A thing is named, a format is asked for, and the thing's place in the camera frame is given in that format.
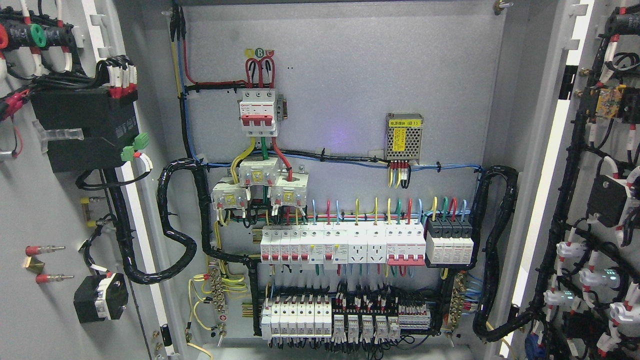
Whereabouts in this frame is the white red main breaker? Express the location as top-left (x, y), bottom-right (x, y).
top-left (238, 88), bottom-right (288, 137)

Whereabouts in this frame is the metal mesh power supply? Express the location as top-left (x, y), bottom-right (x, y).
top-left (384, 112), bottom-right (425, 163)

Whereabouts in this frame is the white socket breaker row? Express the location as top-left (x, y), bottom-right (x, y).
top-left (259, 221), bottom-right (426, 267)

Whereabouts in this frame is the black corrugated cable conduit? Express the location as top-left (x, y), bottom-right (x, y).
top-left (472, 166), bottom-right (532, 343)

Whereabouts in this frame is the black white surge protector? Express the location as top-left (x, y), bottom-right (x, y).
top-left (425, 217), bottom-right (474, 269)

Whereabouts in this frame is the brass ground bar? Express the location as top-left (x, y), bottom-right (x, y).
top-left (208, 263), bottom-right (228, 323)
top-left (448, 271), bottom-right (467, 332)

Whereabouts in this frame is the white current transformer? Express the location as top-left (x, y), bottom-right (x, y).
top-left (270, 173), bottom-right (309, 208)
top-left (211, 178), bottom-right (250, 210)
top-left (238, 157), bottom-right (281, 187)

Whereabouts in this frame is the grey cabinet door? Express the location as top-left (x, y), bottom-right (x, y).
top-left (473, 0), bottom-right (639, 360)
top-left (1, 0), bottom-right (168, 360)

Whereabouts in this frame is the white current transformer top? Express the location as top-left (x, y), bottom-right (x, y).
top-left (238, 157), bottom-right (281, 187)

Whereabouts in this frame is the black relay terminal row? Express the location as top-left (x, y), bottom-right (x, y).
top-left (260, 284), bottom-right (432, 351)

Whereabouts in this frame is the left brass ground bar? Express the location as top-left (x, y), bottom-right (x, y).
top-left (208, 263), bottom-right (228, 323)

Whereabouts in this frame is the right brass ground bar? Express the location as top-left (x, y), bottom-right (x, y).
top-left (448, 271), bottom-right (467, 332)

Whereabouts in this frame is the black digital power meter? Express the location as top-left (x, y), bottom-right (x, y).
top-left (30, 87), bottom-right (149, 173)

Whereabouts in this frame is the white current transformer right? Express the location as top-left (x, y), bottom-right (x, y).
top-left (270, 173), bottom-right (309, 208)

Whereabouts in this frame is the white current transformer left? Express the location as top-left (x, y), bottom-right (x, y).
top-left (211, 178), bottom-right (250, 210)

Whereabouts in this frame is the white rotary selector switch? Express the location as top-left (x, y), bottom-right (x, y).
top-left (73, 272), bottom-right (129, 324)

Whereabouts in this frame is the left black corrugated conduit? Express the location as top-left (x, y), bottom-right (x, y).
top-left (107, 158), bottom-right (262, 336)

